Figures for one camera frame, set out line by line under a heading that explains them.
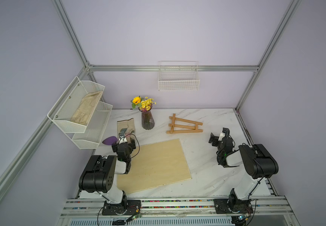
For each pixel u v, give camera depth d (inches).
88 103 32.2
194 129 41.5
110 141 39.8
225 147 29.4
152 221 27.6
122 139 31.3
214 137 34.7
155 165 34.7
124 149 28.1
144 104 35.1
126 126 42.8
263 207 29.6
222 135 33.8
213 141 34.9
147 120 39.1
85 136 35.3
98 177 18.0
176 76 37.4
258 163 19.0
